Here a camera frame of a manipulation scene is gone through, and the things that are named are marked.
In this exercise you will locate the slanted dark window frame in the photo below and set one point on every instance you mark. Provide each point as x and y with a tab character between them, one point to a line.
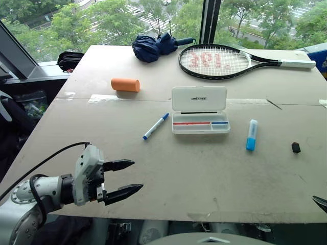
18	53

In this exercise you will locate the white plastic pencil case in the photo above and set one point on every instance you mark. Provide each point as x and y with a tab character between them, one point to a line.
199	102

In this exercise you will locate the black bag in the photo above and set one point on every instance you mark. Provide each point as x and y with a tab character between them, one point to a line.
69	60

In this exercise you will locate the navy folded umbrella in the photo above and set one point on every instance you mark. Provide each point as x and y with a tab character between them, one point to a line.
153	47

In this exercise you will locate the blue box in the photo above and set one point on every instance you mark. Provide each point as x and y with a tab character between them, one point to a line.
318	57

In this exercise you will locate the grey robot torso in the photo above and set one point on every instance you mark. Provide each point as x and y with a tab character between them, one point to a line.
204	240

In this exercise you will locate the blue and white glue stick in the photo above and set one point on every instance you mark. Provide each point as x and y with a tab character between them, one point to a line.
252	137

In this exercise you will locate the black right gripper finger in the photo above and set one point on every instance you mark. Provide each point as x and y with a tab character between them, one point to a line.
323	202

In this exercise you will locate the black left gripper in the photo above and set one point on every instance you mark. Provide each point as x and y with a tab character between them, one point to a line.
96	188

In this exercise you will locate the black and white tennis racket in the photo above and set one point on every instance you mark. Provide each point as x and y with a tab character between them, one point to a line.
293	63

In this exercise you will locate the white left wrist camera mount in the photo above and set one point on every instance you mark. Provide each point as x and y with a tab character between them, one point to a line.
87	168

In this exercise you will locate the dark rounded shape under table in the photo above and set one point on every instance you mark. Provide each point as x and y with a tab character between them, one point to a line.
119	233

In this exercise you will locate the blue and white marker pen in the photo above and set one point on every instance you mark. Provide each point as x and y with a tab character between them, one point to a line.
155	126

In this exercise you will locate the small black eraser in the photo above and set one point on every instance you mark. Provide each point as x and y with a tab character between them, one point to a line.
295	147

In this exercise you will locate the orange foam cylinder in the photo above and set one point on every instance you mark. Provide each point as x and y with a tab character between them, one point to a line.
125	84

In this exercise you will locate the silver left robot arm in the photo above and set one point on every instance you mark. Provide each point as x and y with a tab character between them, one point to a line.
47	185

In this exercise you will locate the clear bag of green items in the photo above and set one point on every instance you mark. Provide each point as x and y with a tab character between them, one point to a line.
34	106

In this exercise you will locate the dark window frame post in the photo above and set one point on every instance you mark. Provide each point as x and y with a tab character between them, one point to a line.
210	20

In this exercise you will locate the clear tape strip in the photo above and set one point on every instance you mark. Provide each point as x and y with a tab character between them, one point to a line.
102	98

